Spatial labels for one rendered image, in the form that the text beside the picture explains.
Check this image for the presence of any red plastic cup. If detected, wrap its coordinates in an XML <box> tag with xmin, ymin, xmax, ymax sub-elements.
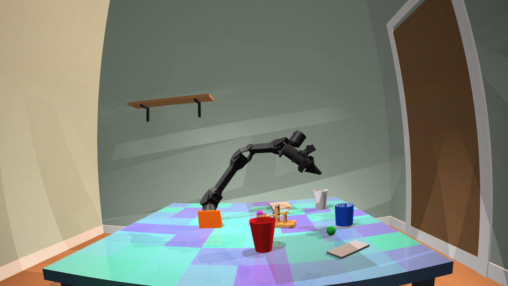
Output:
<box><xmin>249</xmin><ymin>217</ymin><xmax>276</xmax><ymax>253</ymax></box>

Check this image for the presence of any blue cup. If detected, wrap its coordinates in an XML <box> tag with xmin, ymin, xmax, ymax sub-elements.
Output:
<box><xmin>335</xmin><ymin>203</ymin><xmax>354</xmax><ymax>228</ymax></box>

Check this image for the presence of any green ball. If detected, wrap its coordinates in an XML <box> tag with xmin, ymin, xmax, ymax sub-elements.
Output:
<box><xmin>327</xmin><ymin>226</ymin><xmax>336</xmax><ymax>235</ymax></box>

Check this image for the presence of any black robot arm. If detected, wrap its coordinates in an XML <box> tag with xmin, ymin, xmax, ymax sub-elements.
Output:
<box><xmin>200</xmin><ymin>130</ymin><xmax>316</xmax><ymax>211</ymax></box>

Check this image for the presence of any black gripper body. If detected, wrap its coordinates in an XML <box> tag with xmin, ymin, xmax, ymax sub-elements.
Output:
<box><xmin>291</xmin><ymin>150</ymin><xmax>314</xmax><ymax>173</ymax></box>

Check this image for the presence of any beige flat rectangular plank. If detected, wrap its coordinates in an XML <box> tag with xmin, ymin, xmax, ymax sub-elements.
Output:
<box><xmin>327</xmin><ymin>240</ymin><xmax>369</xmax><ymax>259</ymax></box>

